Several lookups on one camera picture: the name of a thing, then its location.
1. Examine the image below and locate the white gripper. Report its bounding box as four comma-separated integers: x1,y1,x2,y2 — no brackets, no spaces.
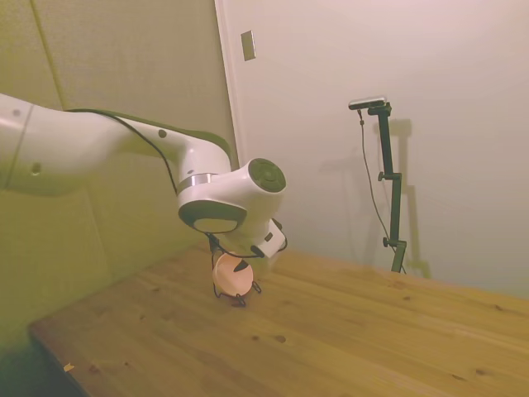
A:
232,218,287,275

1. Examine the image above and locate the pink bowl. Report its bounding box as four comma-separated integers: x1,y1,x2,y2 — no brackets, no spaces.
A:
212,252,256,298

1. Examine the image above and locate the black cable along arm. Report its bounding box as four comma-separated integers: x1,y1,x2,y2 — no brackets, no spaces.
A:
64,108,180,197

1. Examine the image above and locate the black camera stand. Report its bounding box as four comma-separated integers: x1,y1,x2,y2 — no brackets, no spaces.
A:
367,103,409,275

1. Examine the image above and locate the white door frame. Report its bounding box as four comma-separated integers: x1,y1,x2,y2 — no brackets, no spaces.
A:
213,0,250,167

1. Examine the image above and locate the grey camera on stand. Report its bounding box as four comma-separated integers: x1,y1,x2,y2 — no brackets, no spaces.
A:
348,95,390,112

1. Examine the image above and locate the grey wall switch plate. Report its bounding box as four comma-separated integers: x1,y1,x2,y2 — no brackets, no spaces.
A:
240,30,257,63

